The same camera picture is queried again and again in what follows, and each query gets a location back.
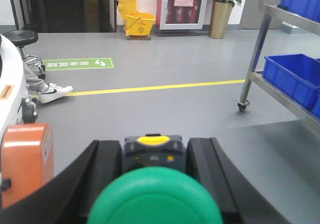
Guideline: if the black round stool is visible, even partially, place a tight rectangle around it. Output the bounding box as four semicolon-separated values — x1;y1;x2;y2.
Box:
3;30;46;80

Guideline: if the steel trolley cart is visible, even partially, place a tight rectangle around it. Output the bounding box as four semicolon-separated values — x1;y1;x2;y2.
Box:
236;0;320;130

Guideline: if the yellow mop bucket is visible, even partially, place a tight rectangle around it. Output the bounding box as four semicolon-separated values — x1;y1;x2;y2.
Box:
116;0;156;40

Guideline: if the green floor sign sticker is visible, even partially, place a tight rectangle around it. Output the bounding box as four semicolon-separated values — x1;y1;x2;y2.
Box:
43;58;114;71

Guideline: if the white sneaker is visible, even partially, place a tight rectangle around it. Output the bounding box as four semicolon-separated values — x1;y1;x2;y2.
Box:
37;83;73;104

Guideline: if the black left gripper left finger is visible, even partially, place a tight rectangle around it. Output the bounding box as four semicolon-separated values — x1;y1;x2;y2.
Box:
0;140;122;223

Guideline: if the blue bin on cart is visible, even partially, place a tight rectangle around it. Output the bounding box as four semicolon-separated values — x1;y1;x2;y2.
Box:
262;54;320;110

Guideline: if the potted plant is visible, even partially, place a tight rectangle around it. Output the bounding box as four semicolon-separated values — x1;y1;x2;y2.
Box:
209;0;243;39

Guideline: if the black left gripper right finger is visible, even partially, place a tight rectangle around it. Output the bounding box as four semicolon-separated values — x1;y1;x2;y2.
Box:
186;137;289;223

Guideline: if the green mushroom push button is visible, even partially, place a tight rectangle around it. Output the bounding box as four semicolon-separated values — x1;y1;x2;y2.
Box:
86;133;224;224

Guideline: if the orange white robot base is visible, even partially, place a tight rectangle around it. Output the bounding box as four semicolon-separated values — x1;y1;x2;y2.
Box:
0;36;54;209

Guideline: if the fire extinguisher cabinet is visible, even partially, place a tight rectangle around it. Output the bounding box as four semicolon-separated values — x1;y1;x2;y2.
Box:
156;0;207;30

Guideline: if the blue bin cart top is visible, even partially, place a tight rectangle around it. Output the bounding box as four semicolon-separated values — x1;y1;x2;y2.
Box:
280;0;320;23

